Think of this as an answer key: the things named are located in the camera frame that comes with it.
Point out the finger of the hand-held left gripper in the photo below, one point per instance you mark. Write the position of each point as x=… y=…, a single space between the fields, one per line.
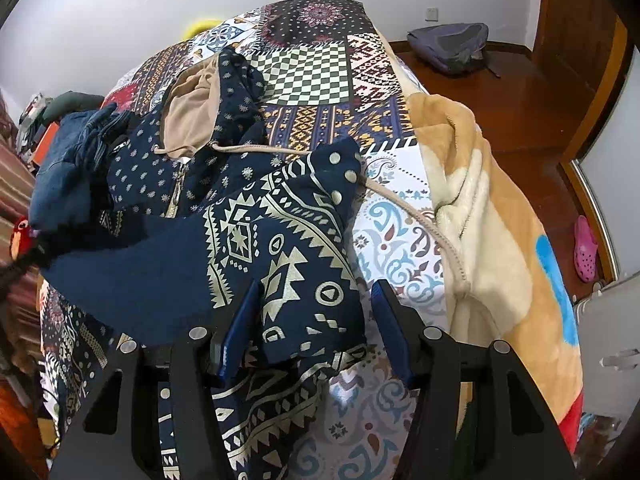
x=25 y=260

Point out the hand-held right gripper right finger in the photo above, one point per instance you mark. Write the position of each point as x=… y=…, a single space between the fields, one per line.
x=392 y=330

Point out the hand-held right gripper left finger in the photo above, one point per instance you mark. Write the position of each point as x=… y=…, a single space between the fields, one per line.
x=240 y=330

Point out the navy patterned hoodie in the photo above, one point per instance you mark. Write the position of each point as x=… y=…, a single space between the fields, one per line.
x=280 y=240

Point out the red plush toy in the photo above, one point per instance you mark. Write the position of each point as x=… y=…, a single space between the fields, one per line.
x=21 y=237

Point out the blue denim jeans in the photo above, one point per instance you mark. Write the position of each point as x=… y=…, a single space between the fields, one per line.
x=60 y=180

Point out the beige fleece blanket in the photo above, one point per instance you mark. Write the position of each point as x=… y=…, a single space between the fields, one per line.
x=490 y=220

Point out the dark green pillow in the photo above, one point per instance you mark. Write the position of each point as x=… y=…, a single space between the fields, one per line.
x=70 y=105

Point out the pink clog shoe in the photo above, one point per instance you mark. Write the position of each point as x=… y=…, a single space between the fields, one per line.
x=585 y=250

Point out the patchwork print bedspread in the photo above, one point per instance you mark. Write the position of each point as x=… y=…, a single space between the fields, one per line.
x=310 y=75

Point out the wood framed sliding wardrobe door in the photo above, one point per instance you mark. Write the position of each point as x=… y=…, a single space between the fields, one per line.
x=612 y=170

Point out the yellow cloth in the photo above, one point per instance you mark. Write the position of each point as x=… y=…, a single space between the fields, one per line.
x=200 y=30

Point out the grey backpack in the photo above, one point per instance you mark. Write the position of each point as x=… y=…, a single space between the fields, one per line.
x=450 y=45

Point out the brown wooden door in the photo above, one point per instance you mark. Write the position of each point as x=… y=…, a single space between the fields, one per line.
x=565 y=20

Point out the white wall socket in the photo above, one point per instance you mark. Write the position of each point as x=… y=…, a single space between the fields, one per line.
x=431 y=14

